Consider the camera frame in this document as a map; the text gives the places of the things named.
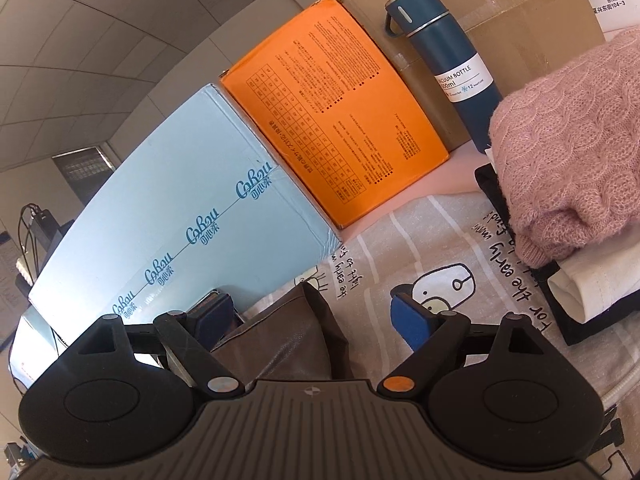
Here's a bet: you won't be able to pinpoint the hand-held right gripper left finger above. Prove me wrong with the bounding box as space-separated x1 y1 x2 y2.
64 291 246 404

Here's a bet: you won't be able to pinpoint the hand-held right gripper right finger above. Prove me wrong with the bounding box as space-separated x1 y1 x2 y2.
375 294 557 404

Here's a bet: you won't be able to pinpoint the brown garment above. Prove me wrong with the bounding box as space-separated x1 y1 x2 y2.
209 280 354 382

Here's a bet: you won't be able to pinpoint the printed bed sheet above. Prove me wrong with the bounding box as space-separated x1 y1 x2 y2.
277 190 640 480

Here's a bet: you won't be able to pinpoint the large light blue cardboard box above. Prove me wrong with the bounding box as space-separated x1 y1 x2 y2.
27 83 344 341

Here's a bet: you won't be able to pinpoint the black folded cloth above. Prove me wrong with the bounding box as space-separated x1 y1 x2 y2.
473 162 640 347

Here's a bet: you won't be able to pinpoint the small light blue cardboard box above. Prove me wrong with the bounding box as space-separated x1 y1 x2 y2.
9 304 67 386

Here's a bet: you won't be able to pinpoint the black power adapter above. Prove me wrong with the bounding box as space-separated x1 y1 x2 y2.
29 207 64 262

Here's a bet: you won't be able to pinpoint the white folded cloth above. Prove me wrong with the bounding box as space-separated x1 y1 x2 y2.
546 239 640 324

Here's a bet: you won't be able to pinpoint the orange cardboard box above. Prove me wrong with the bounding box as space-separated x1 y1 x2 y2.
219 0 451 230

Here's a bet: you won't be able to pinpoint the pink knitted sweater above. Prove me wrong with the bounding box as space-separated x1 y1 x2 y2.
488 26 640 269

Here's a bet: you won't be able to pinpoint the blue vacuum bottle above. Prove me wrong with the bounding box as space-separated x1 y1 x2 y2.
383 0 505 154

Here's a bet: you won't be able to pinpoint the brown cardboard box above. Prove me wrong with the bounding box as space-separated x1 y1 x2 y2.
335 0 609 154

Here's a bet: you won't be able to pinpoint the black cable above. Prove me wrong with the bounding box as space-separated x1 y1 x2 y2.
16 203 43 281

